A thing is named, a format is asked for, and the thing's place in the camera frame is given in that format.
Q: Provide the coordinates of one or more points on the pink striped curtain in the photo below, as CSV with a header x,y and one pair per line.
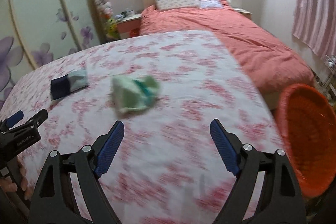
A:
x,y
314,25

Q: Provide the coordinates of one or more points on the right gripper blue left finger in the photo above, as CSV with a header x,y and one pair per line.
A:
x,y
105,148

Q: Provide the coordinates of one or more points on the orange trash basket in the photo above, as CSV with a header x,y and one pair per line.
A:
x,y
306,123

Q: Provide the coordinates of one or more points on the right side nightstand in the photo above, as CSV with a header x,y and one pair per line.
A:
x,y
245,13

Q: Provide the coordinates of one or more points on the light green cloth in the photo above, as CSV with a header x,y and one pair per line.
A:
x,y
134,95

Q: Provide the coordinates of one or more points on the salmon pink duvet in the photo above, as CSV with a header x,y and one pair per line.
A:
x,y
270,64

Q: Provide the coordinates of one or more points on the white wire shelf rack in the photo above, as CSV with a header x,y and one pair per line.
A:
x,y
326,79

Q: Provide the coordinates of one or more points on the floral sliding wardrobe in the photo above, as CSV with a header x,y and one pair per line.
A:
x,y
37,32

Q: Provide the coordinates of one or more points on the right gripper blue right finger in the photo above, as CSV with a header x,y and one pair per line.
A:
x,y
226,150

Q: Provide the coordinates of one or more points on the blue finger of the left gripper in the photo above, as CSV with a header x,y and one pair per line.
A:
x,y
14,119

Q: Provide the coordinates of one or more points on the hanging plush toys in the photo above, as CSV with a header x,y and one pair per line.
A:
x,y
109,24

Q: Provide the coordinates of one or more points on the floral pink tablecloth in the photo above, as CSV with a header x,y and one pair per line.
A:
x,y
167,168

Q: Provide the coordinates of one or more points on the navy and teal folded cloth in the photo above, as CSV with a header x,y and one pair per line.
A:
x,y
66,85

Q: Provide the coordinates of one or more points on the pink nightstand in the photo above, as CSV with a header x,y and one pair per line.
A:
x,y
129,27

